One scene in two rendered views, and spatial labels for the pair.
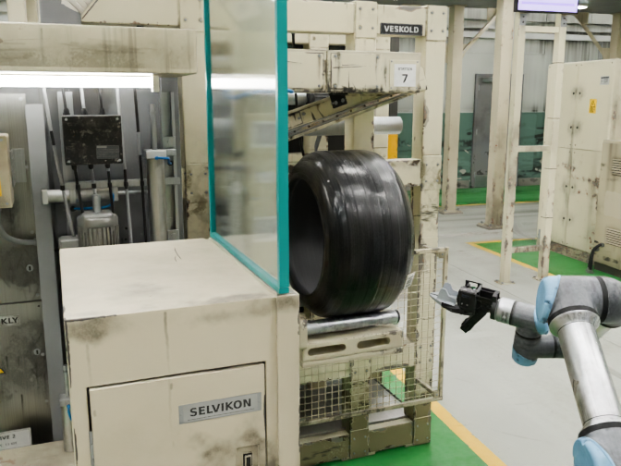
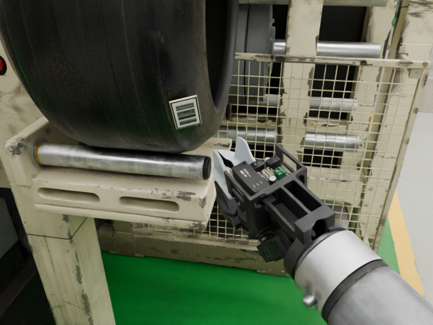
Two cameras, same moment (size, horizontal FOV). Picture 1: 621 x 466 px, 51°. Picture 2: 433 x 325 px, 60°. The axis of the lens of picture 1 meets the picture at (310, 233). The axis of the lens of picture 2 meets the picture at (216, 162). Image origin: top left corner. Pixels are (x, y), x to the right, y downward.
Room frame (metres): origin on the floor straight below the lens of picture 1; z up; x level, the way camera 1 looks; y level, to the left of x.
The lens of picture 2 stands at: (1.59, -0.61, 1.26)
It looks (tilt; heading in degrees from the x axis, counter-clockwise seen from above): 30 degrees down; 31
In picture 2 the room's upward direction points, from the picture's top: straight up
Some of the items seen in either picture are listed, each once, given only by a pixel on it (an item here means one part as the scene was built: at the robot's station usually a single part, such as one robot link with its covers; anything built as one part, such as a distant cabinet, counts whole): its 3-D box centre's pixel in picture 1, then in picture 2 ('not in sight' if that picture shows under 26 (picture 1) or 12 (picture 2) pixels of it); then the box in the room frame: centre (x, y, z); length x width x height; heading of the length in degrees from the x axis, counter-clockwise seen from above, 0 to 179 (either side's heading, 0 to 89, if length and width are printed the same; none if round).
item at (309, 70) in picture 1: (333, 73); not in sight; (2.48, -0.08, 1.71); 0.61 x 0.25 x 0.15; 111
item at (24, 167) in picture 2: (283, 315); (70, 124); (2.09, 0.09, 0.90); 0.40 x 0.03 x 0.10; 21
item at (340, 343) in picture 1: (348, 341); (122, 187); (2.03, -0.13, 0.83); 0.36 x 0.09 x 0.06; 111
